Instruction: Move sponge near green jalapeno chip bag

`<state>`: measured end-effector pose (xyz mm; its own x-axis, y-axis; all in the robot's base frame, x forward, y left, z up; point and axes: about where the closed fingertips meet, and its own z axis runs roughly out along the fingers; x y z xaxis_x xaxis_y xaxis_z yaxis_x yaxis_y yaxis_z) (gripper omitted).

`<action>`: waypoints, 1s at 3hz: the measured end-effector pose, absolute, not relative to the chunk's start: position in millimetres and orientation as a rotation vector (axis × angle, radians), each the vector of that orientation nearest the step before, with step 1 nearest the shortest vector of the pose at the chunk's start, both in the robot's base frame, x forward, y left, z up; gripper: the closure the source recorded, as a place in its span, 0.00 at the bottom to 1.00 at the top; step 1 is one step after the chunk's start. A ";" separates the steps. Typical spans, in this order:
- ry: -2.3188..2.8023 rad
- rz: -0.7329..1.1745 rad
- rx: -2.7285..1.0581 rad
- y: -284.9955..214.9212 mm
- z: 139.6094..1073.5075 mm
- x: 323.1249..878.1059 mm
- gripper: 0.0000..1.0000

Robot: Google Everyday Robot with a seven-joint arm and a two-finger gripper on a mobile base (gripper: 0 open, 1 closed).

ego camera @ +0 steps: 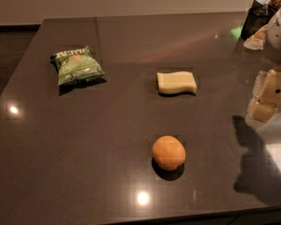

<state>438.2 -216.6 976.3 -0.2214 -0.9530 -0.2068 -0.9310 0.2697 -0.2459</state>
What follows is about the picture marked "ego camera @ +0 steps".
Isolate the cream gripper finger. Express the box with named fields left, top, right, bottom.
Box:
left=247, top=68, right=281, bottom=122

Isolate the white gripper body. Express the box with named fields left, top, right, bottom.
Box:
left=264, top=8, right=281, bottom=64

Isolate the yellow sponge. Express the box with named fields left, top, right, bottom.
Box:
left=156, top=71, right=197, bottom=95

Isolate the dark snack bag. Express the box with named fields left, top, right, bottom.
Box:
left=241, top=0, right=277, bottom=39

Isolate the green jalapeno chip bag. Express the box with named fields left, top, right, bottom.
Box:
left=51, top=46, right=105, bottom=85

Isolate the light wrapped snack packet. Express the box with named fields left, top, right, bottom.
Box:
left=244, top=25, right=267, bottom=51

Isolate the orange fruit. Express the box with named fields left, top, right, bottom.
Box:
left=152, top=136, right=186, bottom=172

